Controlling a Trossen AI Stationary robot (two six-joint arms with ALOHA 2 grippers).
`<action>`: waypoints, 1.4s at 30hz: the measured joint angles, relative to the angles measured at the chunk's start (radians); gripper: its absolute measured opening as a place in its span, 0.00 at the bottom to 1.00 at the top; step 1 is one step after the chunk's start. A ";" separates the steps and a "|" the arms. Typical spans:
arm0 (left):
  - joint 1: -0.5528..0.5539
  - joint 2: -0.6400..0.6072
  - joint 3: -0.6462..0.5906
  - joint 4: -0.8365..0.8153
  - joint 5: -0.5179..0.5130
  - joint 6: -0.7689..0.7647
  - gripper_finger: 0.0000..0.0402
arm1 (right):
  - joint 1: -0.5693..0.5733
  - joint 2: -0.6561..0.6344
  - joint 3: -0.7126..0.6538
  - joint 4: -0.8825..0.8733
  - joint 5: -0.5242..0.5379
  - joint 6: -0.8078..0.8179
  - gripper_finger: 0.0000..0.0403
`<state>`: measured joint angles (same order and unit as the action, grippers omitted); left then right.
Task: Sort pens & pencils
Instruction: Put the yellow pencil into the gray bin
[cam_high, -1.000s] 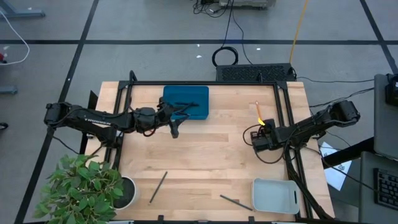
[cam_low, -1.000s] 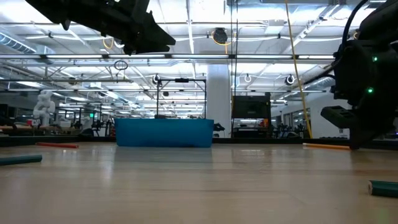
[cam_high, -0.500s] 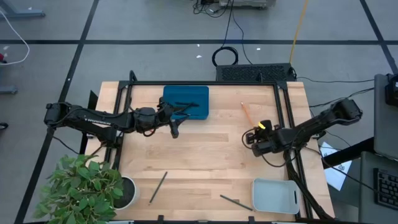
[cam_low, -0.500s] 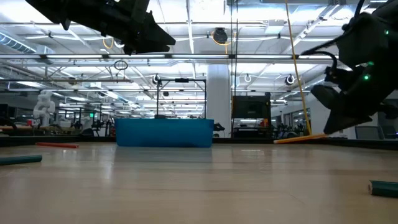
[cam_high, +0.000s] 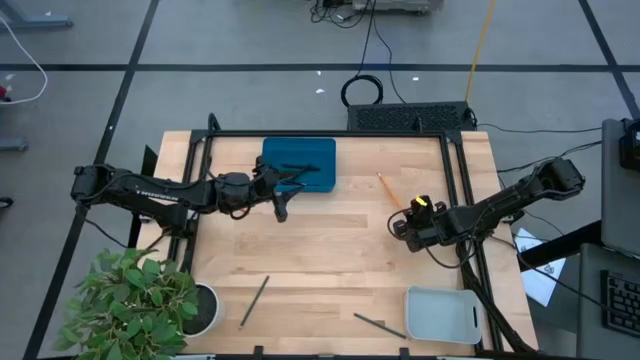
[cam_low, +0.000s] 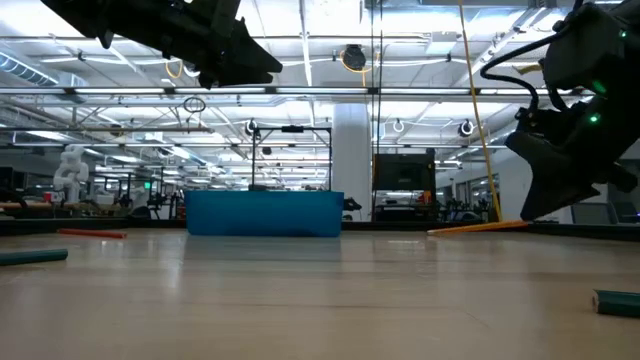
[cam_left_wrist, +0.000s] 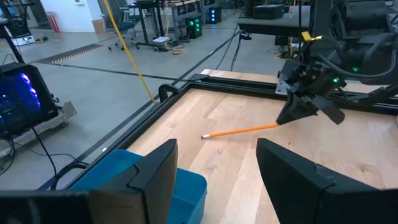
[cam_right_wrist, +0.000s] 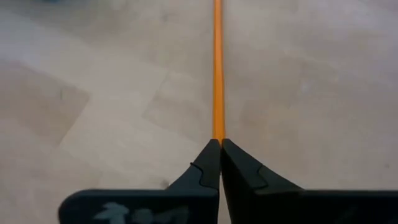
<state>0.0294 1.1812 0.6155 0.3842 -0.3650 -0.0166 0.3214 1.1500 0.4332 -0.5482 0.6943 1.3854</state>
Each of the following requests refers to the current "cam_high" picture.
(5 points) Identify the black aluminium table frame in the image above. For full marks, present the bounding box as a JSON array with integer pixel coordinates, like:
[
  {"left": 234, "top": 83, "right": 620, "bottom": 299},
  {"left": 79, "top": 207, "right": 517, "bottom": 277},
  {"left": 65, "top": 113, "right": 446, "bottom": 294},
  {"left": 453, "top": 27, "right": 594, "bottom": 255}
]
[{"left": 167, "top": 111, "right": 540, "bottom": 360}]

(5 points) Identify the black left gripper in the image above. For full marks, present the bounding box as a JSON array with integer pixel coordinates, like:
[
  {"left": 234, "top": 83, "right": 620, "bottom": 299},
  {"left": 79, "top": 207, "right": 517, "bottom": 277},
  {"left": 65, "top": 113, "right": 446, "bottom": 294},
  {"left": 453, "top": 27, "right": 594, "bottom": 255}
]
[{"left": 213, "top": 154, "right": 305, "bottom": 224}]

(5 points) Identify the green leafy plant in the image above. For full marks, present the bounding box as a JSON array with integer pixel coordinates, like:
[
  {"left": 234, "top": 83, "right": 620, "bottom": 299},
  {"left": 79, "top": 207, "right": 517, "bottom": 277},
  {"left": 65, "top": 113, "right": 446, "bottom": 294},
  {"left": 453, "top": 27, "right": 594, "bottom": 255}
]
[{"left": 51, "top": 246, "right": 201, "bottom": 360}]

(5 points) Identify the white paper sheet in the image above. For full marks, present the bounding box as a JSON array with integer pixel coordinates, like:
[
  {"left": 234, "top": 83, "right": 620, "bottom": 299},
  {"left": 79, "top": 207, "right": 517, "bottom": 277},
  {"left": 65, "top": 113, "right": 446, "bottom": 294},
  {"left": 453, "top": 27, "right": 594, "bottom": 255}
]
[{"left": 513, "top": 227, "right": 568, "bottom": 308}]

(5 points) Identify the white round plant pot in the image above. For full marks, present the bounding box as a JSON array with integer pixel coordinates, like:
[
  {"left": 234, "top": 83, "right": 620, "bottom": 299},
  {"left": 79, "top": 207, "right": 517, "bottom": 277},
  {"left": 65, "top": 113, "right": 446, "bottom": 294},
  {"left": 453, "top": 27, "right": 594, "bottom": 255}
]
[{"left": 178, "top": 280, "right": 225, "bottom": 339}]

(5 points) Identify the yellow hanging cable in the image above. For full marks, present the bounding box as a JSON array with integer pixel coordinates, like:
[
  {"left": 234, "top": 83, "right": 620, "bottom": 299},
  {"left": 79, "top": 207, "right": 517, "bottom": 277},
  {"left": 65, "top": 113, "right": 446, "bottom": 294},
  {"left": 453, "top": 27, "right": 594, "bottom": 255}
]
[{"left": 464, "top": 0, "right": 498, "bottom": 104}]

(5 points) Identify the orange pencil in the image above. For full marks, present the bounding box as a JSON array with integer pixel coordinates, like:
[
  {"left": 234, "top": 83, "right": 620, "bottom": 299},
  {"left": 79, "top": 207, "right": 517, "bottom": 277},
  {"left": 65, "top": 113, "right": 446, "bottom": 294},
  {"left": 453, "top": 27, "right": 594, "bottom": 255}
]
[{"left": 375, "top": 171, "right": 404, "bottom": 211}]

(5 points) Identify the black metal bar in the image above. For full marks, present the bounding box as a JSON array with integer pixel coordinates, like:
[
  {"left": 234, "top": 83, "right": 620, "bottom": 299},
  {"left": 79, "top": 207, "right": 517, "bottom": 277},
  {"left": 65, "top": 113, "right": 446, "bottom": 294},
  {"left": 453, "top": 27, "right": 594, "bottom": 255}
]
[{"left": 518, "top": 219, "right": 604, "bottom": 273}]

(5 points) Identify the black box device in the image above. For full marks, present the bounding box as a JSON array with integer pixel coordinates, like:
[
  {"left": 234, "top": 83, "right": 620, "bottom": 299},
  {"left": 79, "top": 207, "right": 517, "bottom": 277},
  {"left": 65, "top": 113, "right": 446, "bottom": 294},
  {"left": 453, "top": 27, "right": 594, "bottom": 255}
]
[{"left": 618, "top": 118, "right": 640, "bottom": 173}]

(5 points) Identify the black keyboard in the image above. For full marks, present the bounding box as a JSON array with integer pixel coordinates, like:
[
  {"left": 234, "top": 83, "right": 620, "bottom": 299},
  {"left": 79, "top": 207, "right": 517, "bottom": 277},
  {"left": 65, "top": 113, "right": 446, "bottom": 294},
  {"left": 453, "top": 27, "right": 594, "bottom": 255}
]
[{"left": 599, "top": 269, "right": 640, "bottom": 339}]

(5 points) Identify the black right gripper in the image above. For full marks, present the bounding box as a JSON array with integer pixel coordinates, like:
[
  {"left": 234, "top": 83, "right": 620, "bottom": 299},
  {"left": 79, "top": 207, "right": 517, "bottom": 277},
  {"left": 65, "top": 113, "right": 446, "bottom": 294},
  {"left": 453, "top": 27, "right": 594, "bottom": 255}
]
[{"left": 391, "top": 193, "right": 451, "bottom": 254}]

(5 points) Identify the blue plastic tray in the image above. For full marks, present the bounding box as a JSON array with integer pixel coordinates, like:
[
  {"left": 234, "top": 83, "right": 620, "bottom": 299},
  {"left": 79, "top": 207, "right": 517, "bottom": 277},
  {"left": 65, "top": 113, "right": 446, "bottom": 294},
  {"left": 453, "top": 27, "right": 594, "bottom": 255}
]
[{"left": 260, "top": 136, "right": 338, "bottom": 195}]

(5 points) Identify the pale grey plastic tray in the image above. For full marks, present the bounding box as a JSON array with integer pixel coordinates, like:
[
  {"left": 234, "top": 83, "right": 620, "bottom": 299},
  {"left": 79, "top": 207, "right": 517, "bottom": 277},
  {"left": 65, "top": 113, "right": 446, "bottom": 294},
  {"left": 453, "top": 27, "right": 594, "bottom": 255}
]
[{"left": 402, "top": 285, "right": 484, "bottom": 346}]

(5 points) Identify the dark green pen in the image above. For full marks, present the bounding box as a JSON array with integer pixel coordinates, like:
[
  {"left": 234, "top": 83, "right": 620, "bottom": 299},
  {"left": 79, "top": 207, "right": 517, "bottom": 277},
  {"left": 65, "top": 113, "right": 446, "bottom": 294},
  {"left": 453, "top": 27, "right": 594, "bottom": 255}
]
[
  {"left": 238, "top": 274, "right": 271, "bottom": 330},
  {"left": 352, "top": 312, "right": 409, "bottom": 341}
]

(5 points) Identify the white floor cable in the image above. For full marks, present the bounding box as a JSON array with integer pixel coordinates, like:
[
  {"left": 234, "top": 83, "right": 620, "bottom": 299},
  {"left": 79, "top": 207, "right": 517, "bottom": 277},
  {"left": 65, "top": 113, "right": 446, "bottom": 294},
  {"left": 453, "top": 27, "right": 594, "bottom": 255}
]
[{"left": 0, "top": 14, "right": 49, "bottom": 106}]

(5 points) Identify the coiled black cable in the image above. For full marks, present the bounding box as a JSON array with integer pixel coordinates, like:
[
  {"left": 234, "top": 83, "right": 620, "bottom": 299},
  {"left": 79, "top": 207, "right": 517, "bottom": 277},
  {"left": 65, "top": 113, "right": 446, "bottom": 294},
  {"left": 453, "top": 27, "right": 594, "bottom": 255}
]
[{"left": 340, "top": 74, "right": 385, "bottom": 109}]

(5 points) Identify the grey table foot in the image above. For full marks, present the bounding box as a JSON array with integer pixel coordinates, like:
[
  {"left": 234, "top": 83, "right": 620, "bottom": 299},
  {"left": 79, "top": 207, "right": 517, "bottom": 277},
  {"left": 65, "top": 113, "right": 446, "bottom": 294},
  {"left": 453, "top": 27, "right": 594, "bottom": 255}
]
[
  {"left": 0, "top": 136, "right": 30, "bottom": 153},
  {"left": 0, "top": 0, "right": 74, "bottom": 30}
]

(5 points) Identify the grey equipment box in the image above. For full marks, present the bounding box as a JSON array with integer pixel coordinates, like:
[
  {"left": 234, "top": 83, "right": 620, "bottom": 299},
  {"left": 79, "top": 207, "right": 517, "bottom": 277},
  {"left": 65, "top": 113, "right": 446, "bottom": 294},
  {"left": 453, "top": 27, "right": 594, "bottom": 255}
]
[{"left": 351, "top": 0, "right": 445, "bottom": 14}]

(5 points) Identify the black computer case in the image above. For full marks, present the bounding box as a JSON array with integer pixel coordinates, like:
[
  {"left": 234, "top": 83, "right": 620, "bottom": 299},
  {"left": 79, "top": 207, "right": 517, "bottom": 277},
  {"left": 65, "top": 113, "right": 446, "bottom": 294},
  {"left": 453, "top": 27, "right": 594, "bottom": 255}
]
[{"left": 346, "top": 101, "right": 478, "bottom": 133}]

